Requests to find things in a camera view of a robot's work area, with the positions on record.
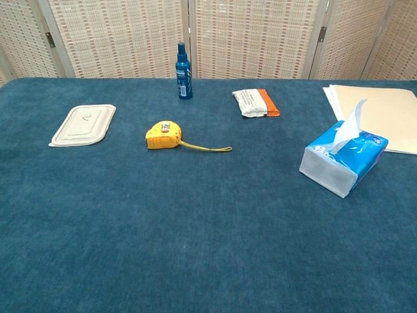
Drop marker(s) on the blue tissue pack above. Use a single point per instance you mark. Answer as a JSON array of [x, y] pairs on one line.
[[329, 172]]

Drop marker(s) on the yellow tape measure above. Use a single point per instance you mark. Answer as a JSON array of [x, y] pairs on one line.
[[161, 137]]

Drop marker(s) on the white and orange packet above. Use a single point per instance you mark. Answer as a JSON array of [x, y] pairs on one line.
[[251, 102]]

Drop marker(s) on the blue table cloth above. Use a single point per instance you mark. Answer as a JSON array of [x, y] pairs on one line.
[[195, 228]]

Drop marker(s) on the blue spray bottle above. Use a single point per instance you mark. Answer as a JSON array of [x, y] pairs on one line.
[[184, 75]]

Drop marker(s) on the woven folding screen panel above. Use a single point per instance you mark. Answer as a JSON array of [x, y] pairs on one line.
[[400, 42], [352, 36], [123, 36], [254, 36], [23, 32], [3, 73]]

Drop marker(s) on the white rectangular container lid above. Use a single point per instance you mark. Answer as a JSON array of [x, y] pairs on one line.
[[81, 130]]

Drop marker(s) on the white paper sheets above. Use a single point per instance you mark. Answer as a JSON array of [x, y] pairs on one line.
[[329, 94]]

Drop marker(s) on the dark metal screen hinge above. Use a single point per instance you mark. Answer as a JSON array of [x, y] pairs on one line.
[[49, 39], [322, 34]]

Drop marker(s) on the beige paper folder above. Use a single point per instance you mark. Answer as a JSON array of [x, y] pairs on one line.
[[391, 114]]

